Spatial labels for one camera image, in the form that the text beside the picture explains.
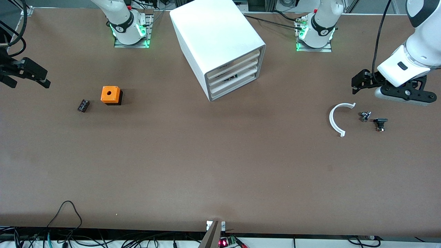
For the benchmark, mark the small electronics board red LED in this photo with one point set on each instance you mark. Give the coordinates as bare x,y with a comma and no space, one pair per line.
224,243

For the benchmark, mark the small black contact block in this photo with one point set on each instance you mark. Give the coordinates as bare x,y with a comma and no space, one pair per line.
83,105

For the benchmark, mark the white mounting bracket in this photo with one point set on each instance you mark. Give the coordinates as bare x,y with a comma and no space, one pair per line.
223,226

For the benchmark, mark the small black switch part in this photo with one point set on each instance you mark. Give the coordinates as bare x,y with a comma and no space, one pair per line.
380,121

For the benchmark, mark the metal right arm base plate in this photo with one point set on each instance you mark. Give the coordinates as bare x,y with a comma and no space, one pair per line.
120,44

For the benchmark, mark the small metal switch part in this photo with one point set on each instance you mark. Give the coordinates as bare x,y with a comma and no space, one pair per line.
365,116

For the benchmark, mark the white drawer cabinet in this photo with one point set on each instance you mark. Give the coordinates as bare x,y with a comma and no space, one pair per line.
213,34

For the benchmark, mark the orange button enclosure box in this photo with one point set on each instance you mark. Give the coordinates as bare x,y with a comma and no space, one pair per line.
110,93

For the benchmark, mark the aluminium camera pole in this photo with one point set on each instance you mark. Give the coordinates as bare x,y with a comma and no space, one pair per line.
211,237

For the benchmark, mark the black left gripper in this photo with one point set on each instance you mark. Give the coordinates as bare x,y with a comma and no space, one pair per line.
369,81

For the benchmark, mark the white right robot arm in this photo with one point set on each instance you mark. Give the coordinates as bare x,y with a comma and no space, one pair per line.
119,13

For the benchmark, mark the green mushroom push button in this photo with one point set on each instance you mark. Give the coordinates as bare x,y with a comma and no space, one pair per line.
231,78

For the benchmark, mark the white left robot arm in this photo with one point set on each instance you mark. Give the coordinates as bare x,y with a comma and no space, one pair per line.
422,48

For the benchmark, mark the aluminium profile frame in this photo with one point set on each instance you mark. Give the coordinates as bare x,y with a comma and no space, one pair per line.
27,11

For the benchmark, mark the white plastic drawer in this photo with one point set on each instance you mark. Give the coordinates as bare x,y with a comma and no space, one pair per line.
241,63
241,84
241,78
241,70

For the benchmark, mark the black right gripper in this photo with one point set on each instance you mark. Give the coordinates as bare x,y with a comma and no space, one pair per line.
7,69

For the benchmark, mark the white curved plastic part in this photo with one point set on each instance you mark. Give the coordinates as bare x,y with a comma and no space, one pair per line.
331,120

